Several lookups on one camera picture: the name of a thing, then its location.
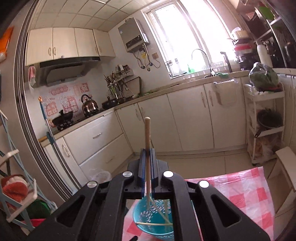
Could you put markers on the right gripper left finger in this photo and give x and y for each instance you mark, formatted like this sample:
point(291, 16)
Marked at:
point(96, 211)

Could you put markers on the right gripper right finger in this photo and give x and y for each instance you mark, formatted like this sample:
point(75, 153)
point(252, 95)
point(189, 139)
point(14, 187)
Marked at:
point(199, 211)

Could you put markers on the lone bamboo chopstick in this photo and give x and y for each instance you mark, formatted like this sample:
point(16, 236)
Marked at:
point(147, 125)

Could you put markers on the cream lower kitchen cabinets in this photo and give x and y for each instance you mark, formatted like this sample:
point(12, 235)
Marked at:
point(203, 116)

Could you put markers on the kitchen window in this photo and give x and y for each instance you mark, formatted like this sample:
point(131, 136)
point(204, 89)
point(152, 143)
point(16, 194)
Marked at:
point(179, 27)

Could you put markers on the clear floral plastic container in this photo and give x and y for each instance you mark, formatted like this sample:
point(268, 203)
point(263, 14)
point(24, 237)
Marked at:
point(100, 176)

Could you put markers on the pink checkered plastic tablecloth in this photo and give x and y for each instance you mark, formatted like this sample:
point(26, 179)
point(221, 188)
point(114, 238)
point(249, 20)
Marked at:
point(249, 191)

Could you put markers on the blue perforated plastic basket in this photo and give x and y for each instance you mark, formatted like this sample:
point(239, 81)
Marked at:
point(141, 214)

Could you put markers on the wooden stool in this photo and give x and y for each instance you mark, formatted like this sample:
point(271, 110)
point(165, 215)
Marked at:
point(281, 180)

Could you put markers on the white storage rack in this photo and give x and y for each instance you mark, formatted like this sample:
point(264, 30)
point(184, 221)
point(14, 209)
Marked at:
point(263, 148)

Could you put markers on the black wok on stove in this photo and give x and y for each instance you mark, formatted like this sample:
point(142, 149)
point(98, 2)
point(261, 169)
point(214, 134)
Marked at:
point(63, 118)

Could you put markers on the metal kettle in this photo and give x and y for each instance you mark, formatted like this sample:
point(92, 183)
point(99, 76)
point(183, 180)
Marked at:
point(89, 106)

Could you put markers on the black pan on rack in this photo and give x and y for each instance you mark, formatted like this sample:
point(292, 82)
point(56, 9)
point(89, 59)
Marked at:
point(268, 119)

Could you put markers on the chrome sink faucet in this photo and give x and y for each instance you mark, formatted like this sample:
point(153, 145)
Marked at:
point(206, 61)

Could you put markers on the green bag on rack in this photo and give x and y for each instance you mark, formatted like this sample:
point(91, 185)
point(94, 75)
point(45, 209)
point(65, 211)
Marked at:
point(263, 77)

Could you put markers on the range hood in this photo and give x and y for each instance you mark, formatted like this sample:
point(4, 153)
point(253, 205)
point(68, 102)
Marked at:
point(61, 70)

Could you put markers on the cream upper cabinets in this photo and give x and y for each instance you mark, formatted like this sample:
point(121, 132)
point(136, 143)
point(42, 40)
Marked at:
point(48, 44)

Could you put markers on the utensil rack on wall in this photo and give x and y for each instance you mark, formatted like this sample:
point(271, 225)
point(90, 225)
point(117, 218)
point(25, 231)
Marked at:
point(117, 79)

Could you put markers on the wall water heater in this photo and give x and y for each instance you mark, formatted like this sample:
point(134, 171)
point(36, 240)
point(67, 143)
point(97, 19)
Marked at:
point(133, 35)

